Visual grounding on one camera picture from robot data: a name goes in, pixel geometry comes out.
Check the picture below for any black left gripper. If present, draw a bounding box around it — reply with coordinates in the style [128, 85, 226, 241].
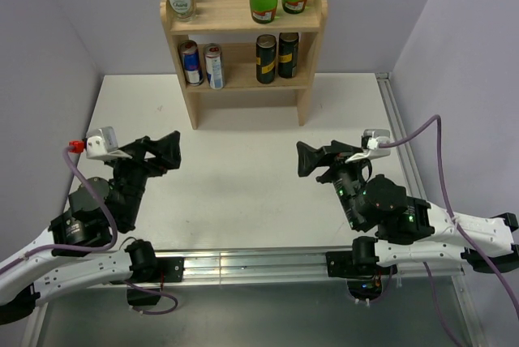
[109, 131, 182, 228]

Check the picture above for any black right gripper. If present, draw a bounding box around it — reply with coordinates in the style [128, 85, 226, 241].
[294, 139, 370, 229]

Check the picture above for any red bull can red tab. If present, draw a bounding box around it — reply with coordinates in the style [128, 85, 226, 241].
[178, 40, 204, 86]

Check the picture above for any red bull can blue silver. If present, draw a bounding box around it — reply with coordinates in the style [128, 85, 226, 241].
[204, 43, 225, 90]

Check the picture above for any black yellow soda can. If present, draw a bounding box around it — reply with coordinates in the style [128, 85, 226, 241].
[278, 32, 299, 79]

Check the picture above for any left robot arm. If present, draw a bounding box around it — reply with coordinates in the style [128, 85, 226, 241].
[1, 126, 182, 324]

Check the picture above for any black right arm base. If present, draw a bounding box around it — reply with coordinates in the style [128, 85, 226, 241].
[325, 251, 397, 307]

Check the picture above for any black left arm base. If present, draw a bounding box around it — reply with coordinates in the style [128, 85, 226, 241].
[123, 257, 185, 315]

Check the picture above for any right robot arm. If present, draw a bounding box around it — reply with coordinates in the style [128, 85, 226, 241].
[296, 136, 518, 274]

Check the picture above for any wooden shelf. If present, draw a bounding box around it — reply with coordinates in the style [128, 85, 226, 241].
[160, 0, 328, 129]

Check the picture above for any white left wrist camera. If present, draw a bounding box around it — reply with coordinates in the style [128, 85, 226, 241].
[66, 126, 131, 162]

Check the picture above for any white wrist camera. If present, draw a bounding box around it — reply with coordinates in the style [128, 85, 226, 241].
[66, 126, 131, 162]
[345, 129, 391, 163]

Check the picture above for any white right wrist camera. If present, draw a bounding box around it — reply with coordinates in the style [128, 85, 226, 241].
[345, 129, 391, 163]

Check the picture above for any aluminium rail frame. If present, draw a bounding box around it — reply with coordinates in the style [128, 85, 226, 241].
[22, 73, 487, 346]

